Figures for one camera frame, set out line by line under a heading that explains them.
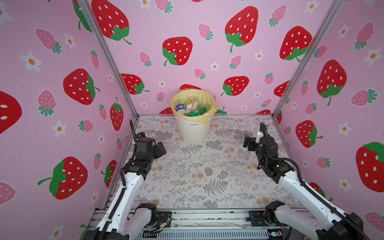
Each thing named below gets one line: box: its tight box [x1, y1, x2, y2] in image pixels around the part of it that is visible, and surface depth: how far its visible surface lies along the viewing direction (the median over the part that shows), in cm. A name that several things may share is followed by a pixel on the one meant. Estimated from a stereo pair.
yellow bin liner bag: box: [171, 89, 218, 124], surface depth 95 cm
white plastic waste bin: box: [171, 103, 217, 144], surface depth 88 cm
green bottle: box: [188, 107, 208, 117], surface depth 88 cm
